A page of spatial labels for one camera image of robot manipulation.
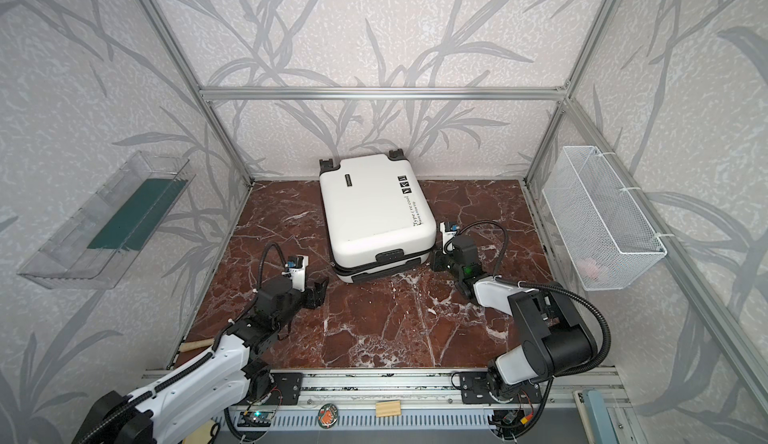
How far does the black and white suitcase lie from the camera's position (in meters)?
0.82

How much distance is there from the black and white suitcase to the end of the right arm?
2.0 inches

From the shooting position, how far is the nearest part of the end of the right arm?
72 cm
